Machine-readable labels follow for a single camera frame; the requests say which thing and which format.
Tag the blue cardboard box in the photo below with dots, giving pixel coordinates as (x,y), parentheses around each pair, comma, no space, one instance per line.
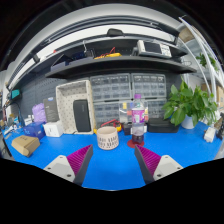
(34,129)

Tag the black lower shelf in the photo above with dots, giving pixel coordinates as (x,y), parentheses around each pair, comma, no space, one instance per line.
(122,64)

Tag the plastic water bottle purple label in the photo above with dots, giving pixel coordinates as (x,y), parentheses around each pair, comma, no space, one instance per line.
(138,120)

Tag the grey oscilloscope on shelf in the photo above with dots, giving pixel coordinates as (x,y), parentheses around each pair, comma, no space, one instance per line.
(146,48)

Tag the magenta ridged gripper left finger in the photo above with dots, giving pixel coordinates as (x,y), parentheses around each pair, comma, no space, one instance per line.
(73,167)

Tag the dark grey upright box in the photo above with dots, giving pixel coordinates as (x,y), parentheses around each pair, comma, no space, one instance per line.
(51,112)

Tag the black flat case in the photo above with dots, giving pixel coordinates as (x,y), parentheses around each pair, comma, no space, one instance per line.
(159,125)

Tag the clear plastic container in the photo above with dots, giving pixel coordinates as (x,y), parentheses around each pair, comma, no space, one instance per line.
(125,111)

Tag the white patterned ceramic cup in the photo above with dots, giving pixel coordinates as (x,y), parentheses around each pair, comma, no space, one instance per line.
(107,138)

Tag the white pegboard tray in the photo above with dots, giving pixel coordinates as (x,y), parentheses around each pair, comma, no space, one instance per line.
(66,94)

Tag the red coaster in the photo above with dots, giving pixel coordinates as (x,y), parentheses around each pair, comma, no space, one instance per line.
(132,144)

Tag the brown cardboard box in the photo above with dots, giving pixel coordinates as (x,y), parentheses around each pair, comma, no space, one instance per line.
(26,145)

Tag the yellow tool on shelf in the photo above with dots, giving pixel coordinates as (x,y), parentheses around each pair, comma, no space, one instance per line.
(108,55)

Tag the blue table mat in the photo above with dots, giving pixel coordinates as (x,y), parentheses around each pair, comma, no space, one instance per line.
(118,169)

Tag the white power adapter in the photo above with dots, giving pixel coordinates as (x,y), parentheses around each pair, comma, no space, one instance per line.
(209,134)

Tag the green potted plant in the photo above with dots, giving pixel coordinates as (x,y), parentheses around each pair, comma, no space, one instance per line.
(187,102)

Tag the grey drawer cabinet right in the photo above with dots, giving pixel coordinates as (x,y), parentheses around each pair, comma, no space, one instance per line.
(152,88)

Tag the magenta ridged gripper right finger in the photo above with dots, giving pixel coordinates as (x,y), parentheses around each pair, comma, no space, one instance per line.
(153,166)

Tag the grey drawer cabinet left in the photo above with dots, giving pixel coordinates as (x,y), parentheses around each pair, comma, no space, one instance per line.
(107,92)

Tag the small white box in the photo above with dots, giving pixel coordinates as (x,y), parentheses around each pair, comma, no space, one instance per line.
(53,129)

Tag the black rectangular speaker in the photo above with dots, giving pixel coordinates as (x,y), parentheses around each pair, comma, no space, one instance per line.
(81,115)

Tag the purple plastic bag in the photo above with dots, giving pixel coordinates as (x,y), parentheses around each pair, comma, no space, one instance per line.
(39,113)

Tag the grey drawer cabinet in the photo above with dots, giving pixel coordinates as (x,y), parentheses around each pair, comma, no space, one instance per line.
(152,88)
(107,92)

